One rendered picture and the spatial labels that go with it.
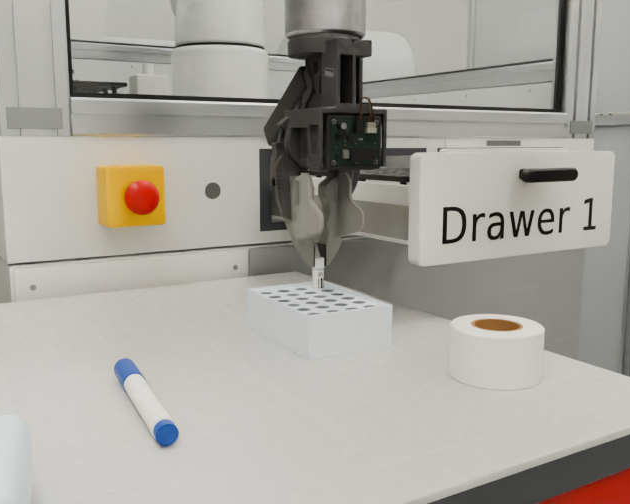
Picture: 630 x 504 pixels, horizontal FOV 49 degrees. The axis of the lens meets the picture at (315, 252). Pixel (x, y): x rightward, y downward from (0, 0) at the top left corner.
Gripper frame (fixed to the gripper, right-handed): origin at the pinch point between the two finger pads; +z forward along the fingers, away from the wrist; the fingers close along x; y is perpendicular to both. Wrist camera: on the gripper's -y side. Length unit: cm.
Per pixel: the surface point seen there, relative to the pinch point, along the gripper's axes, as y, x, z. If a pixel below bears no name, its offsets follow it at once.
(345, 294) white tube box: 4.9, 0.6, 3.5
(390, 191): -0.3, 9.3, -5.7
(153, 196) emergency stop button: -18.9, -10.7, -4.7
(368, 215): -3.9, 8.9, -2.9
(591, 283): -123, 194, 45
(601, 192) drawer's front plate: 6.0, 34.5, -5.1
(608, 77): -121, 194, -35
